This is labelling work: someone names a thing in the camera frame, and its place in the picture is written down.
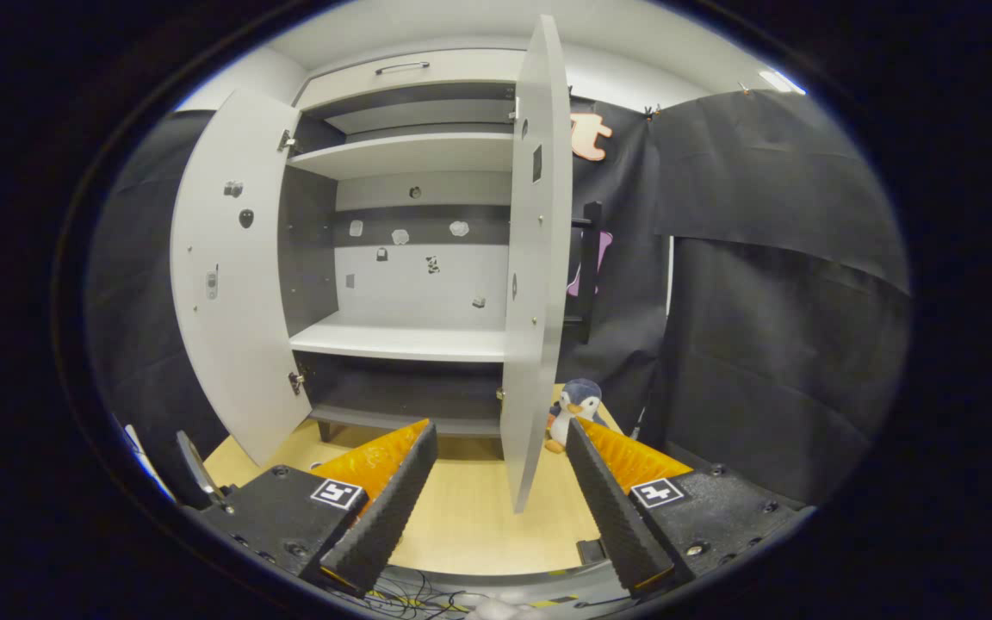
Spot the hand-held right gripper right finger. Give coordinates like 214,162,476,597
565,418,811,597

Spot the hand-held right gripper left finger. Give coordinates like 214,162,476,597
182,419,439,599

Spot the white cabinet door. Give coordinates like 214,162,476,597
500,13,574,515
170,86,314,468

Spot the white and grey cabinet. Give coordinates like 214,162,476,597
276,47,531,440

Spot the penguin plush toy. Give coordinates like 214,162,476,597
545,378,609,455

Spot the black backdrop cloth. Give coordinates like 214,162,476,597
83,86,912,509

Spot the bundle of thin cables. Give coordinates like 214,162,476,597
358,568,484,620

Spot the black metal frame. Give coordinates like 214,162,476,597
567,201,605,345

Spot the white cabinet drawer with handle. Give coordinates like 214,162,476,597
296,49,527,109

